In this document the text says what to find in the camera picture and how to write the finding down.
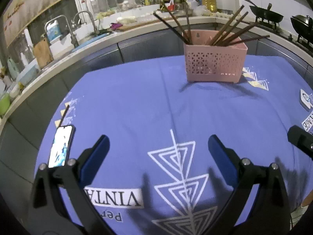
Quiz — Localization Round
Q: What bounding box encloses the chrome kitchen faucet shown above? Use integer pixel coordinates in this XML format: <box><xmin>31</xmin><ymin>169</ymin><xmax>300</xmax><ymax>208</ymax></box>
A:
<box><xmin>71</xmin><ymin>11</ymin><xmax>100</xmax><ymax>35</ymax></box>

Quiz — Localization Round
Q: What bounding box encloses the black stylus on cloth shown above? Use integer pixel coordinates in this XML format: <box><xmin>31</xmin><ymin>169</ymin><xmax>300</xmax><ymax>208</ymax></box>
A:
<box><xmin>58</xmin><ymin>105</ymin><xmax>69</xmax><ymax>128</ymax></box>

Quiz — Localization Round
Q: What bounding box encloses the dark wooden chopstick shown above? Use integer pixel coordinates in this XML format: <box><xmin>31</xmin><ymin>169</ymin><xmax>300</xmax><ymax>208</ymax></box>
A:
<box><xmin>153</xmin><ymin>12</ymin><xmax>187</xmax><ymax>45</ymax></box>
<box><xmin>183</xmin><ymin>2</ymin><xmax>192</xmax><ymax>45</ymax></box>

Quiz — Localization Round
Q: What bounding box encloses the black wok with handle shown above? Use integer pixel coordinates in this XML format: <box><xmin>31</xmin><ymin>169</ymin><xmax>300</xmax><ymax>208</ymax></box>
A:
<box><xmin>244</xmin><ymin>0</ymin><xmax>284</xmax><ymax>23</ymax></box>

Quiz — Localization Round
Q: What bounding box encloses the pink plastic utensil basket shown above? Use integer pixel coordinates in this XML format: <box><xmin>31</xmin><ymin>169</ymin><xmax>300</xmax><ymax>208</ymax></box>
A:
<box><xmin>183</xmin><ymin>29</ymin><xmax>248</xmax><ymax>83</ymax></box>

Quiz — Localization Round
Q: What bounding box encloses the black lidded wok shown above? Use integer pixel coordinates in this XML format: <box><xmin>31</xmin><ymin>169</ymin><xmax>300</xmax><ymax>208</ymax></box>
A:
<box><xmin>290</xmin><ymin>15</ymin><xmax>312</xmax><ymax>37</ymax></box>

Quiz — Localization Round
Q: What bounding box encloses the smartphone with lit screen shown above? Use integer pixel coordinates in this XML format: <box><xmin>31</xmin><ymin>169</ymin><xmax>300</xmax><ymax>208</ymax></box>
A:
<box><xmin>48</xmin><ymin>125</ymin><xmax>75</xmax><ymax>168</ymax></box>

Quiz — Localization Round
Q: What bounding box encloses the purple printed tablecloth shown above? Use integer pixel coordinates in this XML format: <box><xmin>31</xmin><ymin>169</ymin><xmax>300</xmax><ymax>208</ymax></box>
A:
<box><xmin>37</xmin><ymin>56</ymin><xmax>312</xmax><ymax>234</ymax></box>

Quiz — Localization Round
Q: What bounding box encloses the blue label detergent bottle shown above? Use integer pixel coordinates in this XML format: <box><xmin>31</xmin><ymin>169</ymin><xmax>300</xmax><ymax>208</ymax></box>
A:
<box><xmin>47</xmin><ymin>20</ymin><xmax>61</xmax><ymax>41</ymax></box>

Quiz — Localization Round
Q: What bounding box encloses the wooden cutting board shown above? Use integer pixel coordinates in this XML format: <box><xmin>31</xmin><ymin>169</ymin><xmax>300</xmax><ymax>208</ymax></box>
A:
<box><xmin>33</xmin><ymin>38</ymin><xmax>54</xmax><ymax>69</ymax></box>

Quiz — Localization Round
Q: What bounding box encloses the brown wooden chopstick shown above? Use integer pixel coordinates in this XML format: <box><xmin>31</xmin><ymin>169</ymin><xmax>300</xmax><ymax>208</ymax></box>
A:
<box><xmin>214</xmin><ymin>12</ymin><xmax>248</xmax><ymax>46</ymax></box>
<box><xmin>226</xmin><ymin>34</ymin><xmax>270</xmax><ymax>46</ymax></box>
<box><xmin>217</xmin><ymin>22</ymin><xmax>259</xmax><ymax>46</ymax></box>
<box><xmin>205</xmin><ymin>5</ymin><xmax>244</xmax><ymax>46</ymax></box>

